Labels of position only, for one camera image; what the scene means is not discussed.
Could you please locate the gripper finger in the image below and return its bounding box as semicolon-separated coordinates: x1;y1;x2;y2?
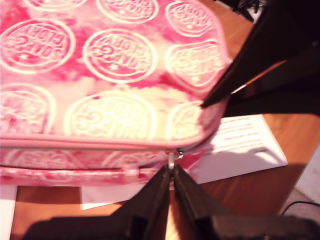
201;9;311;108
224;47;320;117
109;164;172;221
173;164;231;223

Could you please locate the silver metal zipper pull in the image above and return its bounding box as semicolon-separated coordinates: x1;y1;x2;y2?
166;147;185;176

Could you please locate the pink printed zip bag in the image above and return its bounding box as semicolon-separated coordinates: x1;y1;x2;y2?
0;0;232;187

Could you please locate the white printed letter sheet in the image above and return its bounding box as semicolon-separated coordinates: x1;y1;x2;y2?
79;114;288;211

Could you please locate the white LeRobot logo paper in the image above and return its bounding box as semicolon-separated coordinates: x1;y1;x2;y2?
0;184;18;240

